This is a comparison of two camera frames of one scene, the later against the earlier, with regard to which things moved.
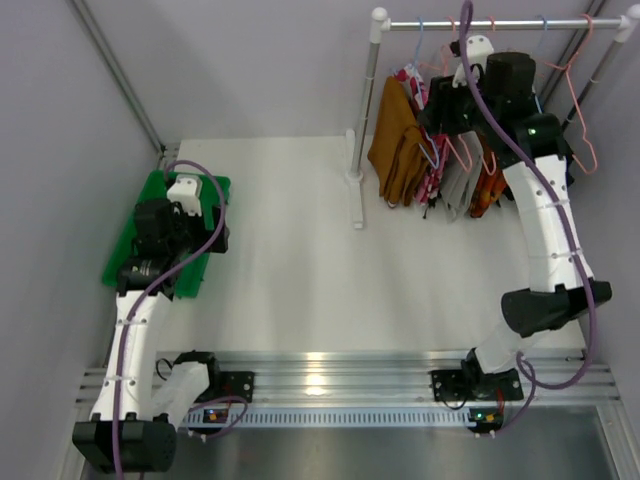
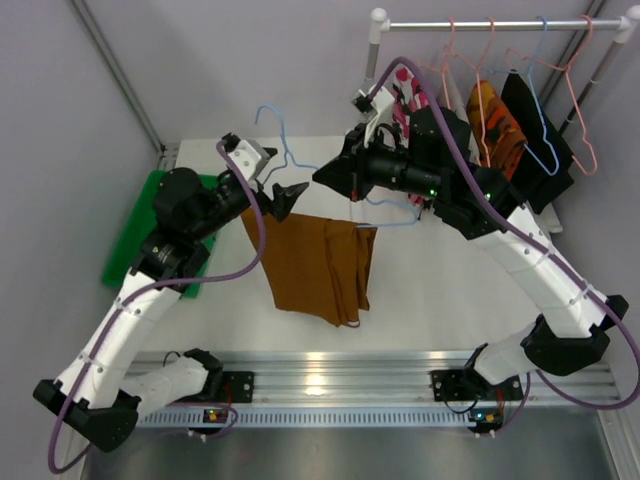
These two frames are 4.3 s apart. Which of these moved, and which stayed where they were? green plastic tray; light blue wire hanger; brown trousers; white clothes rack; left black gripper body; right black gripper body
Moved: right black gripper body; left black gripper body; brown trousers; light blue wire hanger
Stayed: green plastic tray; white clothes rack
